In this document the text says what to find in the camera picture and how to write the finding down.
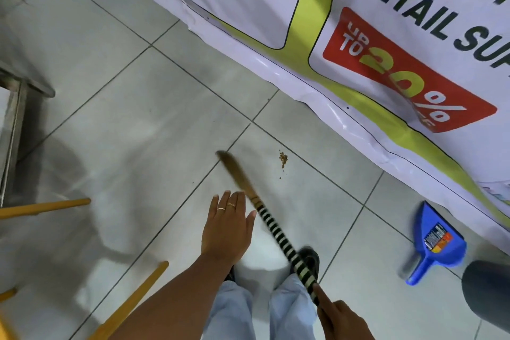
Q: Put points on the grey metal table frame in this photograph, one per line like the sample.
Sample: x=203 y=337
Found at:
x=14 y=132

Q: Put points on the person's left thumb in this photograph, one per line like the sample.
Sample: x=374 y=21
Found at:
x=251 y=221

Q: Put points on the light blue trousers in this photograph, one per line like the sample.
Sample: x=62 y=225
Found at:
x=231 y=312

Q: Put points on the black shoe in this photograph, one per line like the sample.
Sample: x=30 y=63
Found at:
x=230 y=274
x=311 y=258

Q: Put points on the person's left little finger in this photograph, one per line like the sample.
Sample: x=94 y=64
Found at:
x=214 y=204

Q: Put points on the white and green printed banner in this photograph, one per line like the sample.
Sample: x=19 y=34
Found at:
x=358 y=13

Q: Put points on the black right shoe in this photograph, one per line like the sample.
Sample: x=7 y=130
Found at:
x=311 y=258

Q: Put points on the small brown debris pile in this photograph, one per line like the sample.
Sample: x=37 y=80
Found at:
x=283 y=159

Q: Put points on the person's right hand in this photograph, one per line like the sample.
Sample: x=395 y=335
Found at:
x=346 y=323

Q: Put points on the person's left hand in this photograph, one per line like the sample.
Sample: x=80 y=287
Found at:
x=225 y=232

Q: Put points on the yellow wooden chair leg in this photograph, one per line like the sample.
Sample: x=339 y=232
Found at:
x=6 y=329
x=44 y=208
x=7 y=295
x=127 y=304

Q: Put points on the black left shoe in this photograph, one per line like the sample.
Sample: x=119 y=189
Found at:
x=230 y=274

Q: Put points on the dark grey round bin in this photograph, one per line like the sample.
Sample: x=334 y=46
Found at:
x=488 y=300

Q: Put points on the blue plastic dustpan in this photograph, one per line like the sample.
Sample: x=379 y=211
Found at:
x=436 y=242

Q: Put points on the person's left middle finger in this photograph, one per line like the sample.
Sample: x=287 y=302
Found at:
x=233 y=201

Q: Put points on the person's left forearm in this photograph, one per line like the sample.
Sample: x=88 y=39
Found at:
x=175 y=300

